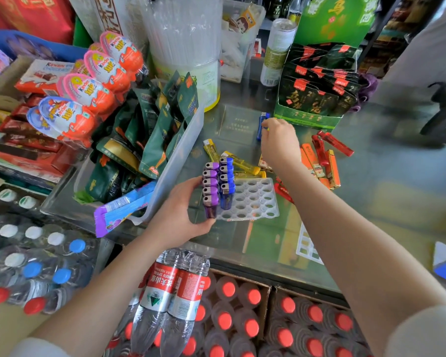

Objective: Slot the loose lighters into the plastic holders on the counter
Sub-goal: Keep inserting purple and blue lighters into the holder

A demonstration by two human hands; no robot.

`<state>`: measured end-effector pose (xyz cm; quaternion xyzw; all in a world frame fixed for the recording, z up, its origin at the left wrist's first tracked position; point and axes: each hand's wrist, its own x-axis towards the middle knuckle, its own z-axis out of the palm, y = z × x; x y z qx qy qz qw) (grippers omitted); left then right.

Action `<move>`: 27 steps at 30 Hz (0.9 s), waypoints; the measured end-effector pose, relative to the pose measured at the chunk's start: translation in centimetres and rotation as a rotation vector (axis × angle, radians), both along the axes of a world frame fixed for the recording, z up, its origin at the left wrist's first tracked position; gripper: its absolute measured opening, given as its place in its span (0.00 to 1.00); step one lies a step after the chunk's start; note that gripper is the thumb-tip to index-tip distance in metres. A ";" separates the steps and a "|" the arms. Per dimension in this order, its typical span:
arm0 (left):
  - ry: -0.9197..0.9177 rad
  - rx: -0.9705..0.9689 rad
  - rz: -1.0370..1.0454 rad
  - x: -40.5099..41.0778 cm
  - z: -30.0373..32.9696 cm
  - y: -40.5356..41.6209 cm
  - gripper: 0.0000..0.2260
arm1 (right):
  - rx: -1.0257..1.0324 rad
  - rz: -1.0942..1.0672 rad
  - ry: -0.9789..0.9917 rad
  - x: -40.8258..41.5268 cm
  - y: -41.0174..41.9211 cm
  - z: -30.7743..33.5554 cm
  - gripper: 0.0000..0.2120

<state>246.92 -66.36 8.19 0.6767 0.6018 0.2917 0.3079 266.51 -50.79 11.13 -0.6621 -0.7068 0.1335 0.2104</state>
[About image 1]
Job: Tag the person's right hand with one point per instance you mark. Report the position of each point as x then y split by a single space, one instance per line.
280 144

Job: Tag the person's left hand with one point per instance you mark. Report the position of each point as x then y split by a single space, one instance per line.
173 219

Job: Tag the person's right thumb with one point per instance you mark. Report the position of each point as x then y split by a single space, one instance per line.
264 137

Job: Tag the person's left thumb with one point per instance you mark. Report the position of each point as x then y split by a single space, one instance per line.
203 228

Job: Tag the blue lighter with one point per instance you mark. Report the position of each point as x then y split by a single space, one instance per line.
261 124
227 178
227 197
226 169
226 161

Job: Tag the white plastic lighter tray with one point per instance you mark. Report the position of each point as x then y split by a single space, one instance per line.
252 200

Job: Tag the person's left forearm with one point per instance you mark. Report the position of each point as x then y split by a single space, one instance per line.
107 293

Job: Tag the person's right forearm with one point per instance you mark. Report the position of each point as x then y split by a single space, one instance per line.
349 256

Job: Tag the purple lighter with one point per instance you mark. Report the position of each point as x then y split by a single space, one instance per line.
210 191
212 165
210 174
210 182
210 206

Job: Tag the yellow lighter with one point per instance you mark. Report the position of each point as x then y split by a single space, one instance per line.
211 150
241 163
251 174
264 165

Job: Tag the green paper card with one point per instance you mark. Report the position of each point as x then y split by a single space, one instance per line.
239 124

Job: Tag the red lighter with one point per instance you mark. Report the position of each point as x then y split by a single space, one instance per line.
319 150
338 144
282 191

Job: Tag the red label water bottle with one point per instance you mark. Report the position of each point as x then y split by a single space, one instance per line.
152 297
184 297

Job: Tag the clear plastic bin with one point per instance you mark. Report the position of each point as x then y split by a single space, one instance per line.
178 159

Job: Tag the stack of dark green packets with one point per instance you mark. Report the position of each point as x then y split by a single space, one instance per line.
319 85

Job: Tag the purple candy packet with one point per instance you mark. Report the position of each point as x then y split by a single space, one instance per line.
122 210

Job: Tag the white and green drink can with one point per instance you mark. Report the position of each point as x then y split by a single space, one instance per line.
277 51

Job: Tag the brown cardboard box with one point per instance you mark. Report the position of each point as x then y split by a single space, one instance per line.
278 293
265 289

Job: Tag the clear plastic box of sachets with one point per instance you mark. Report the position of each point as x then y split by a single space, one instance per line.
239 44

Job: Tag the group of red cap bottles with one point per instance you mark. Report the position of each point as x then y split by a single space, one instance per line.
252 323

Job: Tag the pile of green snack packets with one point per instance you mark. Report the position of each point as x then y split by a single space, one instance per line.
152 133

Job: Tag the purple plastic bag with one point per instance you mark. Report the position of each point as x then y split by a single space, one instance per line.
368 87

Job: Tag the clear tub of straws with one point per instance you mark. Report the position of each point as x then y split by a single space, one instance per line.
186 44

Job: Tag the green cardboard display box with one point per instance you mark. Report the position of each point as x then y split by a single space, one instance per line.
334 18

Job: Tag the shelf of goods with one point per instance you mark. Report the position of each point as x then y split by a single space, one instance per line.
394 29

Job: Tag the black barcode scanner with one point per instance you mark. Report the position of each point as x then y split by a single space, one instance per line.
442 115

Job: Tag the group of capped water bottles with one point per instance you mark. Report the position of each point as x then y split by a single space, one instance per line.
26 252

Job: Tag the row of chocolate egg packs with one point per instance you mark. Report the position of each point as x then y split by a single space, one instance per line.
89 89

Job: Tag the pile of red chocolate bars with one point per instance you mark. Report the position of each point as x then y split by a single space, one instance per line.
26 141

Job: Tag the white and orange chocolate box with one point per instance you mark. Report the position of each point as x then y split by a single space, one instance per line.
41 76

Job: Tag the red gift box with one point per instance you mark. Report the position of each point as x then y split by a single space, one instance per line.
33 14

